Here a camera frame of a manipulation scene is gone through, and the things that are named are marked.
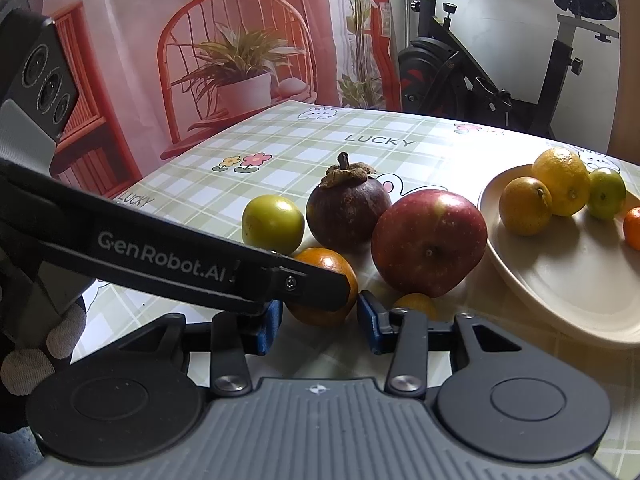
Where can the purple mangosteen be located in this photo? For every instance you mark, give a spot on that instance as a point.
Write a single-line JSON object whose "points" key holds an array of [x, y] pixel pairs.
{"points": [[345, 210]]}

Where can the wooden cabinet panel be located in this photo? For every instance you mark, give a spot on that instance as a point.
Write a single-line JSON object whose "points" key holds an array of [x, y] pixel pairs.
{"points": [[627, 110]]}

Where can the person's left hand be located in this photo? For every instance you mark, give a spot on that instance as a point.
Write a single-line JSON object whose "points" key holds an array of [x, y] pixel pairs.
{"points": [[65, 332]]}

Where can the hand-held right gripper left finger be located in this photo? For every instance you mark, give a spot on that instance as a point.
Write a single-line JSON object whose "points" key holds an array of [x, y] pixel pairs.
{"points": [[270, 330]]}

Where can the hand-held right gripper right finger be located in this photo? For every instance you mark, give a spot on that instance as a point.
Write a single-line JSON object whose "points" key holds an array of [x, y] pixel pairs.
{"points": [[370, 325]]}

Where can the black exercise bike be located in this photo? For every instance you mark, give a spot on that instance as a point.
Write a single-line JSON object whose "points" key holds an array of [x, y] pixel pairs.
{"points": [[435, 65]]}

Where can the greenish orange mandarin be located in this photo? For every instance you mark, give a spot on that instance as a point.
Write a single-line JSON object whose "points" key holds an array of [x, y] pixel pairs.
{"points": [[525, 207]]}

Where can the beige round plate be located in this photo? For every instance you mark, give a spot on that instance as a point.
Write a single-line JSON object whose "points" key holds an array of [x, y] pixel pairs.
{"points": [[575, 270]]}

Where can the small yellow longan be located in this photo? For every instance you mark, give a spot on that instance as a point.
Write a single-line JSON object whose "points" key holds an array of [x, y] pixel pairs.
{"points": [[415, 305]]}

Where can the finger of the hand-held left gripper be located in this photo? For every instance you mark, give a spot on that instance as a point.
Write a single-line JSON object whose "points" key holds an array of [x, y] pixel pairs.
{"points": [[310, 290]]}

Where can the printed chair and plant backdrop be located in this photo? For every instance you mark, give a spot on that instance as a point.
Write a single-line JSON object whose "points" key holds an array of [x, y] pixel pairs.
{"points": [[150, 10]]}

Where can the small bright orange tangerine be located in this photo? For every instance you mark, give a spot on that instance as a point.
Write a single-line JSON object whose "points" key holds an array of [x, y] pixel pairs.
{"points": [[634, 230]]}

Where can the green checked rabbit tablecloth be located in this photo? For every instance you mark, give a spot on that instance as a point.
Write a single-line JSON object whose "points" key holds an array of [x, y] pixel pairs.
{"points": [[300, 140]]}

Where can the large yellow orange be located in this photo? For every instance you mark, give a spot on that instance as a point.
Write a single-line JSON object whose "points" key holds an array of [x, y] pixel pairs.
{"points": [[560, 180]]}

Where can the red apple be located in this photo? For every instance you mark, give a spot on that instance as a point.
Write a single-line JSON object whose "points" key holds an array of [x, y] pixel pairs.
{"points": [[425, 240]]}

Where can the deep orange mandarin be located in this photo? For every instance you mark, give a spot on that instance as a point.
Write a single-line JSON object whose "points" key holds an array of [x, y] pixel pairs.
{"points": [[325, 260]]}

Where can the green jujube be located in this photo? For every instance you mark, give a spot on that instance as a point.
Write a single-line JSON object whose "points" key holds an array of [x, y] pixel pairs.
{"points": [[607, 192], [272, 222]]}

